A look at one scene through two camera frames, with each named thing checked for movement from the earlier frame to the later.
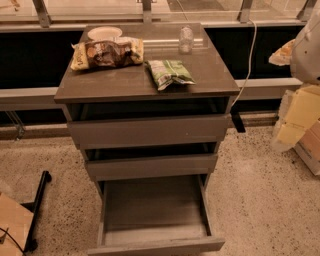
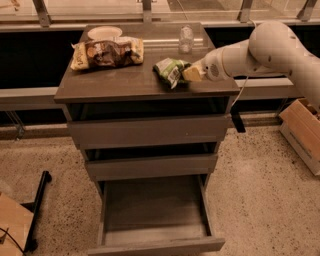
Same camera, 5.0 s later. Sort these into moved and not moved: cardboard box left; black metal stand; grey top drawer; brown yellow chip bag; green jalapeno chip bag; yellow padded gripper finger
Moved: green jalapeno chip bag; yellow padded gripper finger
Not moved: cardboard box left; black metal stand; grey top drawer; brown yellow chip bag
